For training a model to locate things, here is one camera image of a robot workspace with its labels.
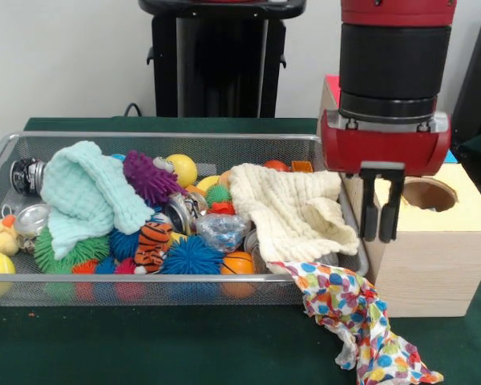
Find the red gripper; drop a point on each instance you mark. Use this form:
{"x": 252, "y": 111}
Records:
{"x": 385, "y": 144}

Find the colourful printed cloth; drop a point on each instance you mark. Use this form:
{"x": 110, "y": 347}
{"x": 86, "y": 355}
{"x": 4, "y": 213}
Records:
{"x": 352, "y": 305}
{"x": 439, "y": 209}

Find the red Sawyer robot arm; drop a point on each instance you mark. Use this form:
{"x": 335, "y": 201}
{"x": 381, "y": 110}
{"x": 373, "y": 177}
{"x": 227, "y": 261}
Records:
{"x": 397, "y": 60}

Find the wooden box with three holes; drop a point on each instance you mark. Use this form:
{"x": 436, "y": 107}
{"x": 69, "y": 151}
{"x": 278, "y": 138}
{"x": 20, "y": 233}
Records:
{"x": 433, "y": 276}

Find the cream knitted cloth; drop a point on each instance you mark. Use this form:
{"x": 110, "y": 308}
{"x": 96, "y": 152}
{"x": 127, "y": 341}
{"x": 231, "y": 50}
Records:
{"x": 288, "y": 208}

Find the small orange basketball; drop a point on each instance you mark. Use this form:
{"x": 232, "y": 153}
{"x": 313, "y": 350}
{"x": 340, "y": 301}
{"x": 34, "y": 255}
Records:
{"x": 237, "y": 264}

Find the blue spiky ball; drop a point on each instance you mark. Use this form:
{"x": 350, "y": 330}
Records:
{"x": 192, "y": 256}

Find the tiger plush toy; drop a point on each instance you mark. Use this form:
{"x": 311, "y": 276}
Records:
{"x": 154, "y": 240}

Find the purple spiky toy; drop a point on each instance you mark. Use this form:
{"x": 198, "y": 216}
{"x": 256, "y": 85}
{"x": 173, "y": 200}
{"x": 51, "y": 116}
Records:
{"x": 152, "y": 176}

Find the green spiky ball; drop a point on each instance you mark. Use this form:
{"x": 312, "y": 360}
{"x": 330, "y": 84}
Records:
{"x": 92, "y": 248}

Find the mint green cloth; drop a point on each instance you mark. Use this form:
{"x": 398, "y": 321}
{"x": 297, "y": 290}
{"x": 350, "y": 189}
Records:
{"x": 84, "y": 192}

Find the yellow plush duck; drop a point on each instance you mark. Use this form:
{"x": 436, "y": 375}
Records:
{"x": 2, "y": 236}

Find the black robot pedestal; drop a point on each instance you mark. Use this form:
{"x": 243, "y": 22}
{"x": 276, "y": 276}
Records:
{"x": 216, "y": 72}

